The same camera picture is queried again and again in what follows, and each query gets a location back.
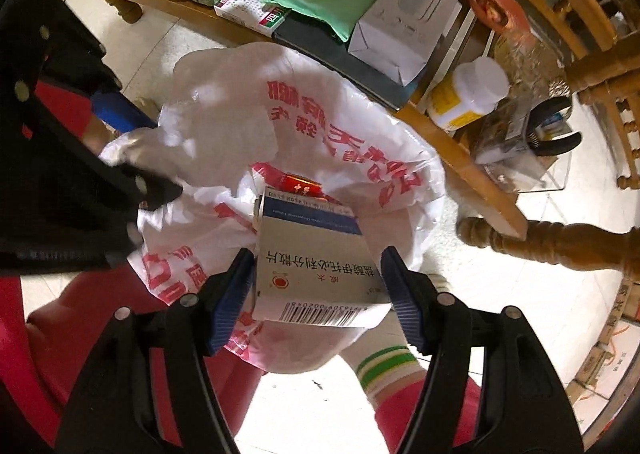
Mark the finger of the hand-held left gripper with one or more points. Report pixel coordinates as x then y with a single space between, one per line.
120 109
75 194

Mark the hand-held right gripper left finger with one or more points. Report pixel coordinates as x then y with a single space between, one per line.
230 304

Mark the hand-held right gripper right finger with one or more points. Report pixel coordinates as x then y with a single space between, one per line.
405 299

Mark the white navy medicine box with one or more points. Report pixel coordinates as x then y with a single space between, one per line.
310 274

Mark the white red-printed plastic bag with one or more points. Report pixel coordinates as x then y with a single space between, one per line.
225 99

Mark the red cigarette pack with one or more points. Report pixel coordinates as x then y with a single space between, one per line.
300 182

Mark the beige slipper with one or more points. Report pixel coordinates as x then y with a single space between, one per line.
439 283

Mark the clear plastic box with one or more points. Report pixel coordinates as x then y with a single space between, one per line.
505 174

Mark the red white flat box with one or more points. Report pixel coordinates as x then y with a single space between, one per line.
245 4

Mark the black notebook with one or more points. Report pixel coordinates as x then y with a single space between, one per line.
320 54

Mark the printed cardboard box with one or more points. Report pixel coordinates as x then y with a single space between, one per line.
610 349

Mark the white pill bottle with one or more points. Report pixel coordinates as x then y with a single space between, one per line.
470 84

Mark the white appliance box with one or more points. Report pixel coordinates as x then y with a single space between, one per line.
400 24

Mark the pink round container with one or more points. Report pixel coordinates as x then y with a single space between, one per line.
495 4

